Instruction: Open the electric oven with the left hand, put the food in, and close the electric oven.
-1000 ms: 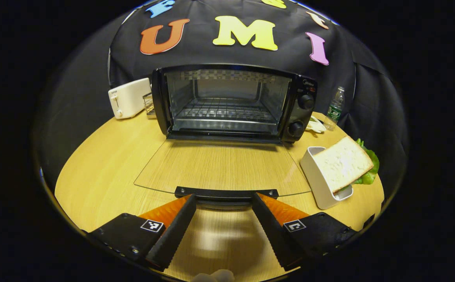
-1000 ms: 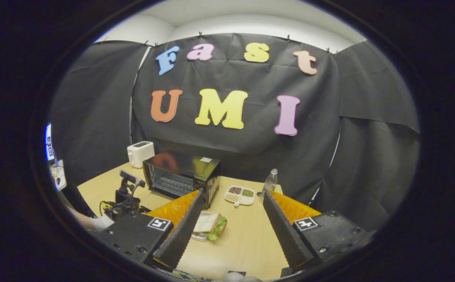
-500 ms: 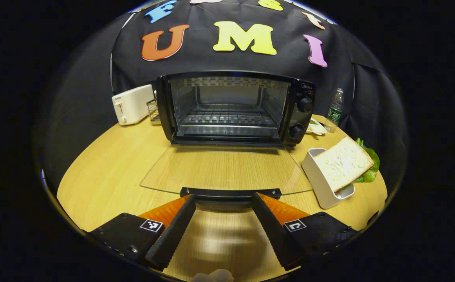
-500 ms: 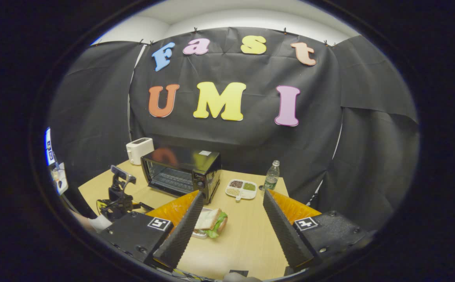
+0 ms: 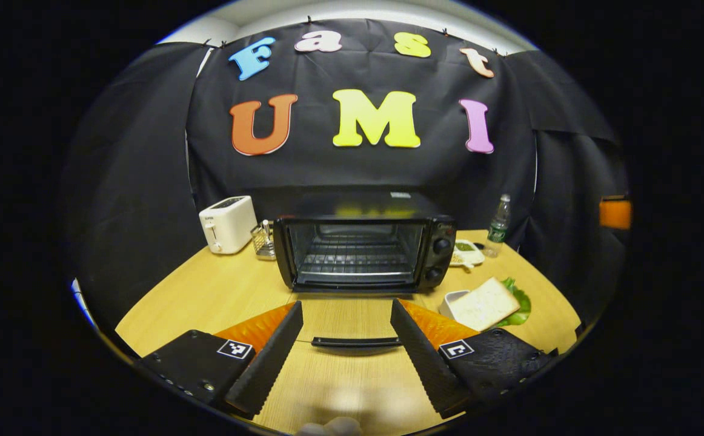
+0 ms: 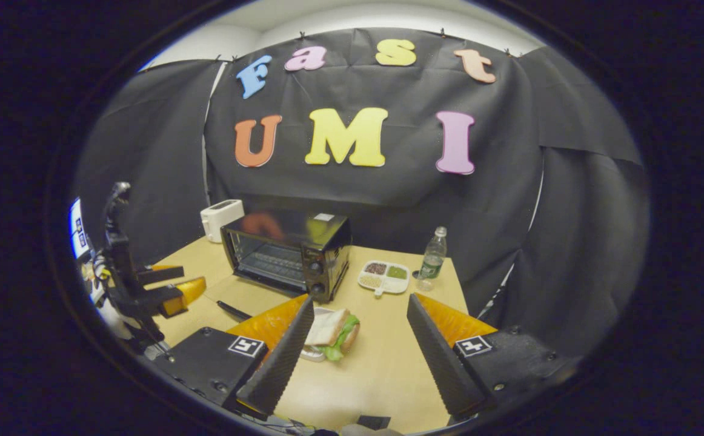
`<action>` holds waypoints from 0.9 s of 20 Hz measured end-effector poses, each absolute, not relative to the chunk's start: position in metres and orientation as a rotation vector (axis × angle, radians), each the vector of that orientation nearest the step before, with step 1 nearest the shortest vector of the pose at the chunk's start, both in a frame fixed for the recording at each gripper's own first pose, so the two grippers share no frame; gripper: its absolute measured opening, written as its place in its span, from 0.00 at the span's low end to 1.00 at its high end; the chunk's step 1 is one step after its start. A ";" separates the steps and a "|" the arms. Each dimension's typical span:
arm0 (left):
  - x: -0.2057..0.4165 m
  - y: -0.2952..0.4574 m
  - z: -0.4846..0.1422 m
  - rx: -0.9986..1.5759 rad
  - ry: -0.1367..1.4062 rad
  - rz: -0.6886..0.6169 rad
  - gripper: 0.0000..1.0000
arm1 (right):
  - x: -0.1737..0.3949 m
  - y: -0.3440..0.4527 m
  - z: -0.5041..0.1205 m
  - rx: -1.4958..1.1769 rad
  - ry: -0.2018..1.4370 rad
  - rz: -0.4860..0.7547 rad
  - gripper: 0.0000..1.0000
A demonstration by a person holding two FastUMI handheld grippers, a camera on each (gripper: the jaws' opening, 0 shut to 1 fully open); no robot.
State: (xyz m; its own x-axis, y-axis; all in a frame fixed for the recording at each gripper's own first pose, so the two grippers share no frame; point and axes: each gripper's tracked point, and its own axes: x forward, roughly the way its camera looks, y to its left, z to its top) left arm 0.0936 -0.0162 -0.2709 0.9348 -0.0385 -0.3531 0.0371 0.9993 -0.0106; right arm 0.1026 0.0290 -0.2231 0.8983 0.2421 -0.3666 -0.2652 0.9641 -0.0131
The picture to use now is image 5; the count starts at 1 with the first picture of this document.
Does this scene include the white plate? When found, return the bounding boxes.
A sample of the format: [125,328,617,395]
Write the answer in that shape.
[438,289,471,320]

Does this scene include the white toaster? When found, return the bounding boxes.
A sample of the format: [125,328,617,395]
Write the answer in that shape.
[199,195,258,255]

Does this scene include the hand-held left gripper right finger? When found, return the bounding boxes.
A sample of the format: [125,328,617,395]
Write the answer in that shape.
[390,299,559,420]

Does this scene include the clear plastic water bottle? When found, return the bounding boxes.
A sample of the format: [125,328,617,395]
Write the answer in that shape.
[484,194,511,259]

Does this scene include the small wire basket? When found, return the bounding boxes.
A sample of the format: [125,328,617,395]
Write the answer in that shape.
[250,219,277,261]

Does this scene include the small white dish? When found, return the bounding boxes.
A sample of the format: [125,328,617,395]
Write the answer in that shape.
[450,239,486,268]

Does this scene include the bread and lettuce sandwich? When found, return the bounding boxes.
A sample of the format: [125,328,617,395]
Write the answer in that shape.
[449,277,533,332]

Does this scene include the black electric oven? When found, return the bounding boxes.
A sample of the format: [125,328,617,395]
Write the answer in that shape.
[273,193,457,351]

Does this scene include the black backdrop cloth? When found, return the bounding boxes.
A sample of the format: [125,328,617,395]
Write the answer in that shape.
[61,18,631,334]

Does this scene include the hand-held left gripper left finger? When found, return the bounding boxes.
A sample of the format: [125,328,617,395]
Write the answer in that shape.
[137,300,304,420]

